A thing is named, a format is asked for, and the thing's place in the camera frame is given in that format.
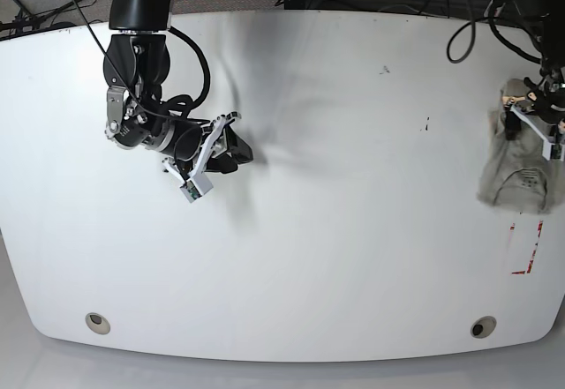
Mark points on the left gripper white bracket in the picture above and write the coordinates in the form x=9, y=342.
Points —
x=542, y=111

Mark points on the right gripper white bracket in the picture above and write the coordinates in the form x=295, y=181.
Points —
x=221, y=146

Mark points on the beige grey T-shirt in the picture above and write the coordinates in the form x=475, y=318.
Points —
x=516, y=176

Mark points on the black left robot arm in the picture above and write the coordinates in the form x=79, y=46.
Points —
x=544, y=23

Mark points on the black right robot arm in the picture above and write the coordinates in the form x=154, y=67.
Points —
x=136, y=64

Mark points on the red tape rectangle marking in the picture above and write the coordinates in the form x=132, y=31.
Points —
x=523, y=244

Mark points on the black tripod stand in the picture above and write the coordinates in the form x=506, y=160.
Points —
x=28, y=20

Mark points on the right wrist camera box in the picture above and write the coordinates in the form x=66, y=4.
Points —
x=195, y=187

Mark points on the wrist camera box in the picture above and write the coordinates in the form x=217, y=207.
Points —
x=195, y=187
x=554, y=151

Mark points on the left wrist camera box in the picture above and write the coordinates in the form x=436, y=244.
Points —
x=554, y=151

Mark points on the right table cable grommet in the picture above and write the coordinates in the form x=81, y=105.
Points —
x=483, y=327

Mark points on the table cable grommet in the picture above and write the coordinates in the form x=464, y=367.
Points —
x=483, y=327
x=97, y=323

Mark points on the left table cable grommet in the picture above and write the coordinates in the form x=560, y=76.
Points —
x=97, y=323

